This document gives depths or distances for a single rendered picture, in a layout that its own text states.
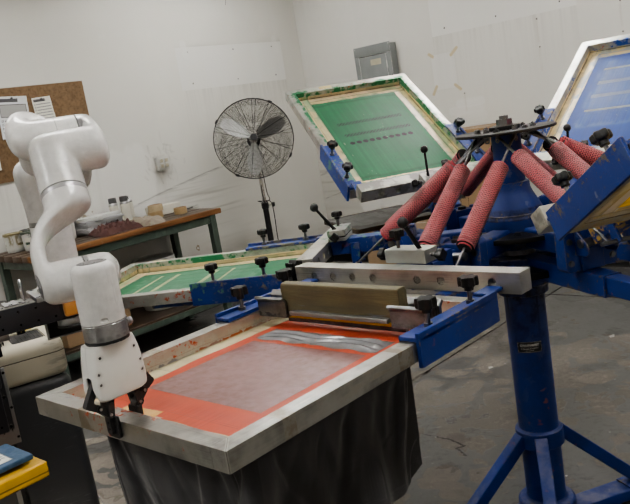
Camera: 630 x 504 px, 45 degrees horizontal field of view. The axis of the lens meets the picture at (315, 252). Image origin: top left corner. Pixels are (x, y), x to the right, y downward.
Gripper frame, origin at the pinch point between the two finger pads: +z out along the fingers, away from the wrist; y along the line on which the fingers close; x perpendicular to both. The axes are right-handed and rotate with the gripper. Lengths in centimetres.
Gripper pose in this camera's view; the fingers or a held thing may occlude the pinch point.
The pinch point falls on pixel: (125, 420)
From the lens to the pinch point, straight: 139.2
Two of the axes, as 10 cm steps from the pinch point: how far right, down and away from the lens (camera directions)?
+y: -6.7, 2.4, -7.1
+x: 7.3, 0.1, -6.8
